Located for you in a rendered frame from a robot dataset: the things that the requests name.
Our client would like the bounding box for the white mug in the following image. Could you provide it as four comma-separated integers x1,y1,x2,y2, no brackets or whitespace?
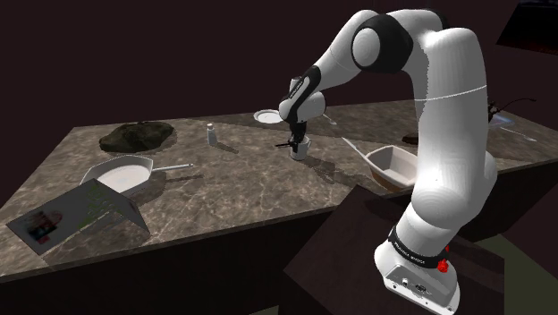
289,135,312,162

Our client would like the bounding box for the white round plate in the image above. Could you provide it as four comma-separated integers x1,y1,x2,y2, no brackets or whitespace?
253,108,283,125

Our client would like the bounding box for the dark robot stand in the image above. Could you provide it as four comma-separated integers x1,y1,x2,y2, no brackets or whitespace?
283,183,507,315

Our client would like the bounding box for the dark round bread loaf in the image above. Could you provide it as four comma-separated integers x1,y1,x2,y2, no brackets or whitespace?
98,120,176,154

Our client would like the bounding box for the white frying pan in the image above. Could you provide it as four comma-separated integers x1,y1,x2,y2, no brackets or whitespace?
80,154,194,198

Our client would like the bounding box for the silver fork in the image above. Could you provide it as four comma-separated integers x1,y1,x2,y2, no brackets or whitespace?
499,126,538,143

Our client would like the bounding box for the white saucepan with handle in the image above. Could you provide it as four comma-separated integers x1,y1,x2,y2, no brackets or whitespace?
341,136,420,194

